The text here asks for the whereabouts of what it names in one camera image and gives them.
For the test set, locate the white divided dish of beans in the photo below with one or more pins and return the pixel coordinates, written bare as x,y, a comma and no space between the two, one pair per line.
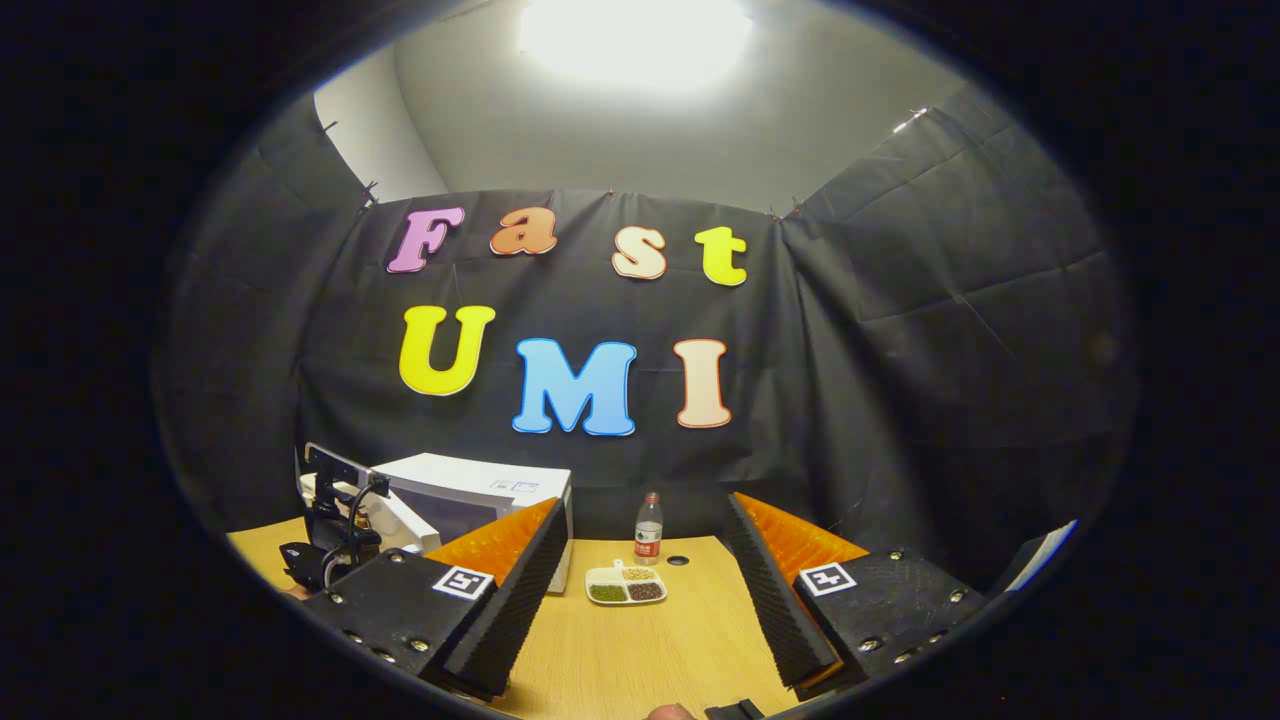
626,585

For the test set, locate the large ceiling light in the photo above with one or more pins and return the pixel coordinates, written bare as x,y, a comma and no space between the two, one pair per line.
635,40

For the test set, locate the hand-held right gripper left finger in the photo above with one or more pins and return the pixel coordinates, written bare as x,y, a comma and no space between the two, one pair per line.
510,610

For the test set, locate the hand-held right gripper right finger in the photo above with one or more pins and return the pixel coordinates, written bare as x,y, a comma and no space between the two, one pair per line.
775,610

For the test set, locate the clear water bottle red label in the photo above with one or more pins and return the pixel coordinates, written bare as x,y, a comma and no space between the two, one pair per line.
648,535

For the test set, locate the white microwave oven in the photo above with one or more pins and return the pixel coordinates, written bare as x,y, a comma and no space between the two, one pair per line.
470,480

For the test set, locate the black backdrop cloth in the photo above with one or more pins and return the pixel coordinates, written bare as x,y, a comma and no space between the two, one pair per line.
900,400

